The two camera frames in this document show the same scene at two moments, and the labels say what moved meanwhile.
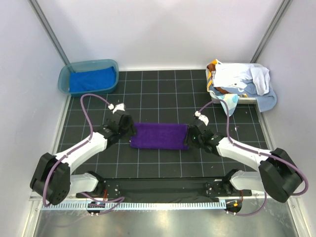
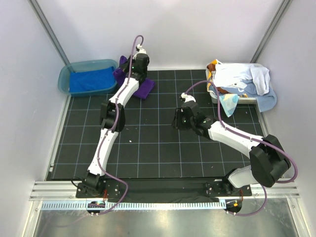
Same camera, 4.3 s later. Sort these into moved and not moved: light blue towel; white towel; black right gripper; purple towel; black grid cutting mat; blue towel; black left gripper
Moved: purple towel; black left gripper; black right gripper
Not moved: white towel; black grid cutting mat; blue towel; light blue towel
